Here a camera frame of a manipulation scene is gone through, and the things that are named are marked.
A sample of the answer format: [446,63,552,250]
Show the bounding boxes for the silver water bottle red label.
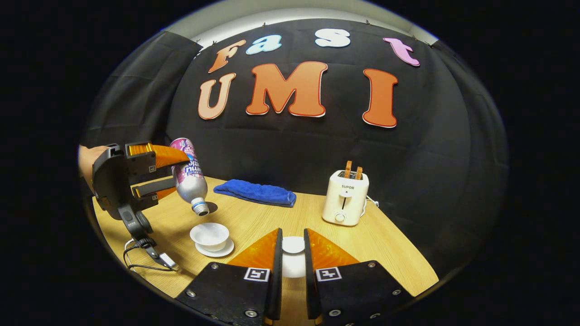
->
[169,138,210,216]

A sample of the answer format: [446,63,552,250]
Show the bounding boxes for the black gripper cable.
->
[123,238,179,272]

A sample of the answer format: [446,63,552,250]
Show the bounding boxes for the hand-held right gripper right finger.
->
[304,228,415,326]

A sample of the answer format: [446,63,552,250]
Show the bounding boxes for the white saucer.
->
[195,239,235,258]

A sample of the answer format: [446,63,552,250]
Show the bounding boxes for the blue folded towel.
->
[213,179,297,208]

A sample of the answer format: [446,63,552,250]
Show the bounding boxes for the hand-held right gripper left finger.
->
[176,228,284,324]

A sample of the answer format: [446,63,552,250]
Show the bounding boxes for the white teacup lid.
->
[281,236,308,278]

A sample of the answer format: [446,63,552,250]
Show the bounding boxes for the white toaster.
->
[322,170,370,227]

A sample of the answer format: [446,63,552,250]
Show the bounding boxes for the white teacup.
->
[189,222,230,252]

